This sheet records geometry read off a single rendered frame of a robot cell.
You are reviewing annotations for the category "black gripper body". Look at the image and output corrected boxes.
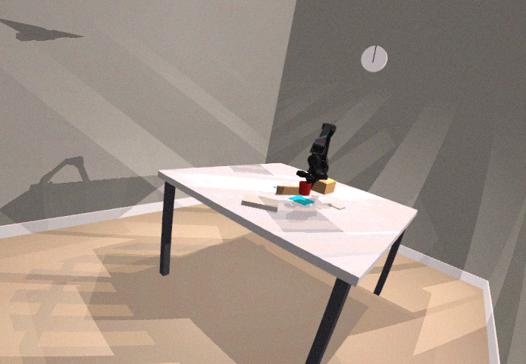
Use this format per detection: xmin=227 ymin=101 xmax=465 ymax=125
xmin=296 ymin=164 xmax=328 ymax=180

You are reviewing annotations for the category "wooden plank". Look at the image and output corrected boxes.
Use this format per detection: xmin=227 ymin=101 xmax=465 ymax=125
xmin=276 ymin=185 xmax=300 ymax=195

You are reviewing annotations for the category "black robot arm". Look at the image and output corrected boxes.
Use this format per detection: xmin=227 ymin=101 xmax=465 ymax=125
xmin=308 ymin=123 xmax=337 ymax=180

